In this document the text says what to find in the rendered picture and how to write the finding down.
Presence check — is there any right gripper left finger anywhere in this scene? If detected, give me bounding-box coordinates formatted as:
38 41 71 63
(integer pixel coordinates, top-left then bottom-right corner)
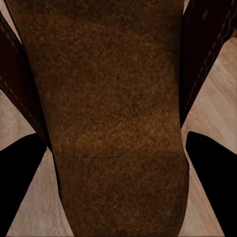
0 133 47 237

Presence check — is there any sandal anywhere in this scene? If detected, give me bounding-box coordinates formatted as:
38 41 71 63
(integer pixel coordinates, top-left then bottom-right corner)
0 0 237 237

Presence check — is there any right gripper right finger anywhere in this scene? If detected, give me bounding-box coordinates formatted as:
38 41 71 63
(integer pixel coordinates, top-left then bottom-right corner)
186 131 237 237

